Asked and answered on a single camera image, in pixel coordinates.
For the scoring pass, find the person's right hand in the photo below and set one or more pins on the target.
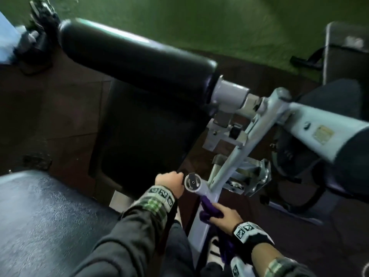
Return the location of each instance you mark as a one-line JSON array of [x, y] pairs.
[[227, 219]]

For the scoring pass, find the person's left hand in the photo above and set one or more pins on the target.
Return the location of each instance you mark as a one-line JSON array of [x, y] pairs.
[[170, 181]]

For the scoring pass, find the purple cleaning cloth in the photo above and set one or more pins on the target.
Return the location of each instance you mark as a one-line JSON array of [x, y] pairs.
[[207, 204]]

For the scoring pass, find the grey adjacent bench frame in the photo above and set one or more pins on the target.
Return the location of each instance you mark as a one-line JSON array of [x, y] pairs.
[[129, 57]]

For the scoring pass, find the person's right forearm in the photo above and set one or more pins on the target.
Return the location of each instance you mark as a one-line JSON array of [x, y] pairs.
[[268, 256]]

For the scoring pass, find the person's left forearm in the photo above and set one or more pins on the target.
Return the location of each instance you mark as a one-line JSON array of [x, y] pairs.
[[124, 245]]

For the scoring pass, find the person's white right sandal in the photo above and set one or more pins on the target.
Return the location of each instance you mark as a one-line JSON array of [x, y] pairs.
[[214, 250]]

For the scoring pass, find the person's dark trousers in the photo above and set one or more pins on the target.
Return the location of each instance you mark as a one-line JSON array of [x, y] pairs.
[[178, 250]]

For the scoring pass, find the black right wristband with markers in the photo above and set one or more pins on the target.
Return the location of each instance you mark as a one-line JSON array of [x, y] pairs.
[[250, 236]]

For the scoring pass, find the pile of black dumbbells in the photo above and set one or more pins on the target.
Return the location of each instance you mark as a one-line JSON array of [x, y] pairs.
[[40, 34]]

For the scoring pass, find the clear plastic storage box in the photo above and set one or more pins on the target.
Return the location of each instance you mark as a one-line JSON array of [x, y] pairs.
[[7, 37]]

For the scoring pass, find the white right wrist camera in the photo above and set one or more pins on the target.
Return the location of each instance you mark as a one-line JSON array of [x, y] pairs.
[[240, 268]]

